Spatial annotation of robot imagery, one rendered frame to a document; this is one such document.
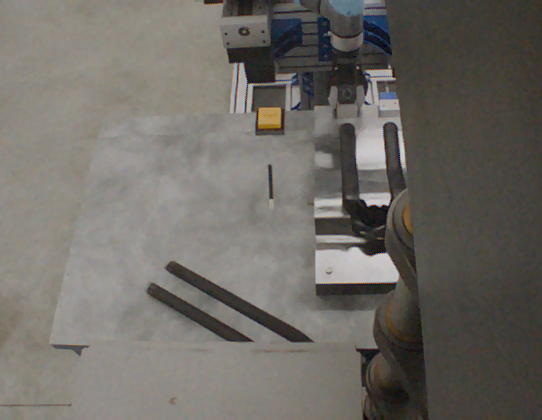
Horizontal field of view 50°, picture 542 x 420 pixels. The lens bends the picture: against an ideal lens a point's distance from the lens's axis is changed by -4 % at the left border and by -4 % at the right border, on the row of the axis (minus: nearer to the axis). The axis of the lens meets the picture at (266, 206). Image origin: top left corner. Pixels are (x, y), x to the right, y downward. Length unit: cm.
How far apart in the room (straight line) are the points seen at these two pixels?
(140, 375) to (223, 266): 83
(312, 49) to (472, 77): 178
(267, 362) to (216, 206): 96
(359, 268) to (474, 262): 119
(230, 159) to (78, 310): 56
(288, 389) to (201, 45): 273
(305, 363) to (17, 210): 232
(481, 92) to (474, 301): 6
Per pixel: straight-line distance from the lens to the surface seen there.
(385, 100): 159
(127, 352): 67
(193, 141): 170
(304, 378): 62
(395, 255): 63
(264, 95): 261
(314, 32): 190
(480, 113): 16
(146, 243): 154
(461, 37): 19
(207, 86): 300
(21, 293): 260
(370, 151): 152
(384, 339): 84
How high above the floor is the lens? 206
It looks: 56 degrees down
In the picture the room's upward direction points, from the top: 10 degrees counter-clockwise
